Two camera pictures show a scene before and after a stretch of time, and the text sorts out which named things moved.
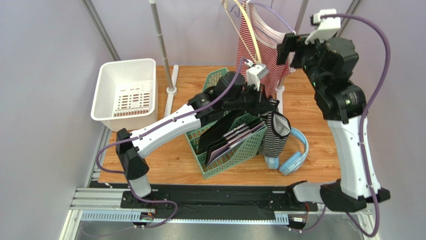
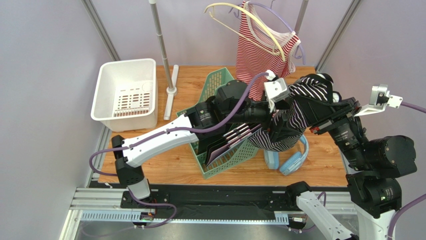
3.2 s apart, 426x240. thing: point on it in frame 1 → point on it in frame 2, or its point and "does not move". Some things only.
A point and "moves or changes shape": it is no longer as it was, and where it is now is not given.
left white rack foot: [171, 92] does not move
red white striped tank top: [256, 44] does not move
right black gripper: [287, 49] → [329, 116]
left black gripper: [263, 105] → [268, 113]
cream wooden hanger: [259, 59] moves or changes shape
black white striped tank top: [278, 129] moves or changes shape
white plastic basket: [125, 96] does not move
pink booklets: [236, 136] does not move
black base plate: [212, 201] does not move
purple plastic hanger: [239, 6] does not move
